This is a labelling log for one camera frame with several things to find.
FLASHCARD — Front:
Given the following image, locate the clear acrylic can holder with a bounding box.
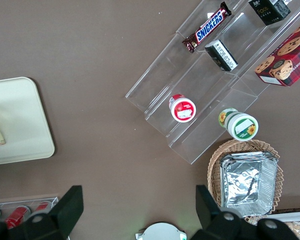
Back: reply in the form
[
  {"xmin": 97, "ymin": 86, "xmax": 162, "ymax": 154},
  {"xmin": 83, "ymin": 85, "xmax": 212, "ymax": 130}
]
[{"xmin": 0, "ymin": 196, "xmax": 60, "ymax": 227}]

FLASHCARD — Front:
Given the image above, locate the red tartan cookie box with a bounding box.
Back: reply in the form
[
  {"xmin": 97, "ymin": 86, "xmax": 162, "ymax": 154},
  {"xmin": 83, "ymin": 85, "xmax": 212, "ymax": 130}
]
[{"xmin": 254, "ymin": 17, "xmax": 300, "ymax": 87}]

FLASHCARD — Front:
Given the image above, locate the cream rectangular tray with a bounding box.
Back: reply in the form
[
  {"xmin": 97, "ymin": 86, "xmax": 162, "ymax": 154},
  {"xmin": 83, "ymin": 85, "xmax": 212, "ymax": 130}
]
[{"xmin": 0, "ymin": 76, "xmax": 56, "ymax": 166}]

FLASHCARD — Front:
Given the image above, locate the white round device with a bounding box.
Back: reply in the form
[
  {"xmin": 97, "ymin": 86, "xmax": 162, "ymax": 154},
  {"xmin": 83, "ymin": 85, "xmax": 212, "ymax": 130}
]
[{"xmin": 135, "ymin": 222, "xmax": 187, "ymax": 240}]

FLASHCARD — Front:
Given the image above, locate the red lidded yogurt cup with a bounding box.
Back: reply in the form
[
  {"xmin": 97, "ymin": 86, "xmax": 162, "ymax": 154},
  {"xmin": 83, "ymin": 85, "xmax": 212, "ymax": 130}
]
[{"xmin": 168, "ymin": 93, "xmax": 197, "ymax": 123}]

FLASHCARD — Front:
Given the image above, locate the green sunflower lidded cup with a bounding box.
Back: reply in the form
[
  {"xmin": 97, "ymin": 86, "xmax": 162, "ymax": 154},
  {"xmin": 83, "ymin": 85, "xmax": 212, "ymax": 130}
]
[{"xmin": 218, "ymin": 107, "xmax": 259, "ymax": 142}]

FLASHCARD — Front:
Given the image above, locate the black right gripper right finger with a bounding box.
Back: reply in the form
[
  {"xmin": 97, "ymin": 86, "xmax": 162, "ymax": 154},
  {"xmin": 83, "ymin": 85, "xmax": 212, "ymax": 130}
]
[{"xmin": 189, "ymin": 184, "xmax": 300, "ymax": 240}]

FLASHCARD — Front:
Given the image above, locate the small black box white label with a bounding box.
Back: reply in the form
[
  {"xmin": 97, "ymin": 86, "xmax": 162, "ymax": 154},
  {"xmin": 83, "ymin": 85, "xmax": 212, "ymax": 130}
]
[{"xmin": 204, "ymin": 39, "xmax": 239, "ymax": 73}]

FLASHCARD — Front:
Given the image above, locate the clear acrylic stepped shelf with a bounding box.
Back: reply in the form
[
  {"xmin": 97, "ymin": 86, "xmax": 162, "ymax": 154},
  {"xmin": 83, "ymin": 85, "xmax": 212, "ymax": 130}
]
[
  {"xmin": 176, "ymin": 0, "xmax": 300, "ymax": 98},
  {"xmin": 124, "ymin": 31, "xmax": 260, "ymax": 165}
]

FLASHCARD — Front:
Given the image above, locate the small wicker basket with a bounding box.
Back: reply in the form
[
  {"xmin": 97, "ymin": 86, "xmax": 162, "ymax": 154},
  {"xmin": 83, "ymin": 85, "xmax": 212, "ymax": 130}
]
[{"xmin": 207, "ymin": 138, "xmax": 285, "ymax": 223}]

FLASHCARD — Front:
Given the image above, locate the Snickers chocolate bar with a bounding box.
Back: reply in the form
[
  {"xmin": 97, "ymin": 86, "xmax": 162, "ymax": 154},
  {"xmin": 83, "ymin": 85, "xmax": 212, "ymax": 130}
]
[{"xmin": 181, "ymin": 1, "xmax": 233, "ymax": 54}]

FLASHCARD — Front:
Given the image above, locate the black box gold lettering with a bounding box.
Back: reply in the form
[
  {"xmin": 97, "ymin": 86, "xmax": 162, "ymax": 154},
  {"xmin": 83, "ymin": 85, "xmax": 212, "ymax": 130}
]
[{"xmin": 247, "ymin": 0, "xmax": 292, "ymax": 26}]

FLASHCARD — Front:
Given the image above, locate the aluminium foil tray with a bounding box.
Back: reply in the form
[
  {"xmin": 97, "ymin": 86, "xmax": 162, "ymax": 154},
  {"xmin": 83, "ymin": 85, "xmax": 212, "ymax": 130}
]
[{"xmin": 219, "ymin": 150, "xmax": 279, "ymax": 218}]

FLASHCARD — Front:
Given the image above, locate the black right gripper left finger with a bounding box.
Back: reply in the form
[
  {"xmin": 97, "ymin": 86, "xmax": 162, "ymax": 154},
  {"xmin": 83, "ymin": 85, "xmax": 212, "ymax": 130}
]
[{"xmin": 0, "ymin": 185, "xmax": 85, "ymax": 240}]

